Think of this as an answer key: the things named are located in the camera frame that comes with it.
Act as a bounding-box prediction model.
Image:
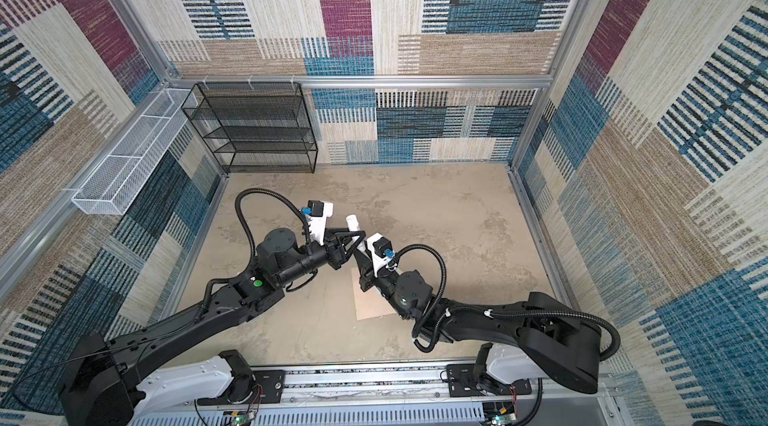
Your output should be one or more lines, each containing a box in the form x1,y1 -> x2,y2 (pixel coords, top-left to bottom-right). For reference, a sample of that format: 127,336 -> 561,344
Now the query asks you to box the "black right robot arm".
353,244 -> 621,394

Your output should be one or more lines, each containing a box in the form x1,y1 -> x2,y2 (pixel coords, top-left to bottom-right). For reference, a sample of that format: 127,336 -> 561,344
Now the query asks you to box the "white wire mesh basket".
72,88 -> 189,216

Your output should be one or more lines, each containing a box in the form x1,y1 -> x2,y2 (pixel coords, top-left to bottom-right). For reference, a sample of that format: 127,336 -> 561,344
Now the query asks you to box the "white glue stick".
346,214 -> 361,232

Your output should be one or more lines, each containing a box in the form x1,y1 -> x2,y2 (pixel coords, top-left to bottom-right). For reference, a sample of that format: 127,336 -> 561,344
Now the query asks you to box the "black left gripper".
277,227 -> 364,290

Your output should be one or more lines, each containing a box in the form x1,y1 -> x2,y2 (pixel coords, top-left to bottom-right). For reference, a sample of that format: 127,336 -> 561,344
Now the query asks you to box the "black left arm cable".
203,188 -> 313,307

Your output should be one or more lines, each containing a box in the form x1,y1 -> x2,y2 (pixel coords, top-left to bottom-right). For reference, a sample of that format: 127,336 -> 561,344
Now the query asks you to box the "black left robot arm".
57,228 -> 365,425

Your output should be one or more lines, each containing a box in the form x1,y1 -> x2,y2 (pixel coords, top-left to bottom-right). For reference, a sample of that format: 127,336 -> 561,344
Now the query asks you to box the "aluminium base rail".
134,359 -> 632,425

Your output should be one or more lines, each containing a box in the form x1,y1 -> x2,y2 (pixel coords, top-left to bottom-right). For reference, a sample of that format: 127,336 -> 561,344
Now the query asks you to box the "black wire shelf rack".
181,82 -> 318,174

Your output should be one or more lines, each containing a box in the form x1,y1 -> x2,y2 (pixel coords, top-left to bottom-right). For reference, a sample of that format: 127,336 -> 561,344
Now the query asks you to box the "pink envelope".
351,271 -> 395,321

